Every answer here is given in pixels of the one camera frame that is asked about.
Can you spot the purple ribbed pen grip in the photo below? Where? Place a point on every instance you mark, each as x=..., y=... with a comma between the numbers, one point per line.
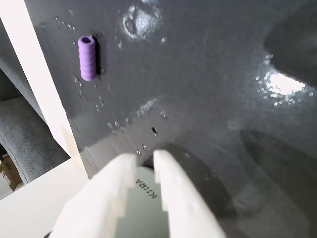
x=87, y=59

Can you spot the brown cardboard box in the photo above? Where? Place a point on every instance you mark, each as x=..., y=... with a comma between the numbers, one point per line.
x=10, y=171

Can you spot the dark glossy table mat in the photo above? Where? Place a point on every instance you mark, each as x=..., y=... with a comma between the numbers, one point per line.
x=198, y=86

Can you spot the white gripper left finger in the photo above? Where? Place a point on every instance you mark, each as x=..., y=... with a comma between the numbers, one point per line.
x=99, y=198

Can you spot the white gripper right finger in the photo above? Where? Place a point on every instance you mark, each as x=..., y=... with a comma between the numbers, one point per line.
x=183, y=205

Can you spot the grey-green cup with steel rim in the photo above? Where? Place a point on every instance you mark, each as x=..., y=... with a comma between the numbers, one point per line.
x=143, y=215

